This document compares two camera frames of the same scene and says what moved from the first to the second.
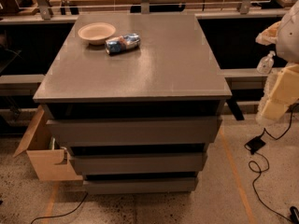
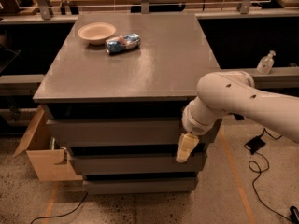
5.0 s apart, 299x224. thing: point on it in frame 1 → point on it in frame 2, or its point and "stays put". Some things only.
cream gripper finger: [281, 91] → [187, 143]
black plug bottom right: [294, 215] stays put
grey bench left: [20, 85] stays put
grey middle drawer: [139, 162] stays put
